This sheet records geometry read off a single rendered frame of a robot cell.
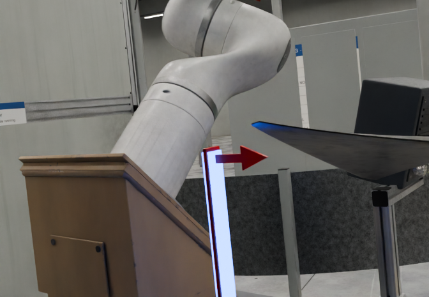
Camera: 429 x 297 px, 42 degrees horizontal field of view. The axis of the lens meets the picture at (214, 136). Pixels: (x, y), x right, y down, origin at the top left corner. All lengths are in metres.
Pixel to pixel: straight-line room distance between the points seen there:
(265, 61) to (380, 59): 5.55
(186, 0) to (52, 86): 1.37
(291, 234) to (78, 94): 1.02
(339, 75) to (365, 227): 4.42
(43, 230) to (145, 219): 0.21
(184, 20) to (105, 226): 0.40
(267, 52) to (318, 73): 5.67
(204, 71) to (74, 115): 1.51
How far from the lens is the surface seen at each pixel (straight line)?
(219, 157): 0.55
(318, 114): 6.62
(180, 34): 0.99
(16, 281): 2.20
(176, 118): 0.85
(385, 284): 1.08
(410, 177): 1.10
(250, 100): 6.87
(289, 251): 2.21
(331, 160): 0.55
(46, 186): 0.86
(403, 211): 2.29
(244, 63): 0.93
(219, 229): 0.56
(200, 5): 0.98
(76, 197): 0.80
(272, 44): 0.95
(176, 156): 0.83
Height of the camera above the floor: 1.23
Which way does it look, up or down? 3 degrees down
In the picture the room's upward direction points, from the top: 6 degrees counter-clockwise
